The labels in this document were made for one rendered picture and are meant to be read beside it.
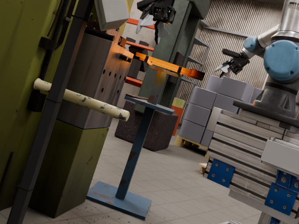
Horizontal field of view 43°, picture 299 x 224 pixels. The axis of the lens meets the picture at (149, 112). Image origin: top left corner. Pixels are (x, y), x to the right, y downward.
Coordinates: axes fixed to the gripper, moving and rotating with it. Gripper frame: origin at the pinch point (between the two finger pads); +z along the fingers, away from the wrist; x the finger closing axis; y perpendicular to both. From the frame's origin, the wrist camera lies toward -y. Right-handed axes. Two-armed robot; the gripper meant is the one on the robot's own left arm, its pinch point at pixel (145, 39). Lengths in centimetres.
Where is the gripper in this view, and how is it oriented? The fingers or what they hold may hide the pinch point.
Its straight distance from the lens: 150.0
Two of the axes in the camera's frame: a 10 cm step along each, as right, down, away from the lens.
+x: 5.3, 1.2, 8.4
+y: 7.8, 3.0, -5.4
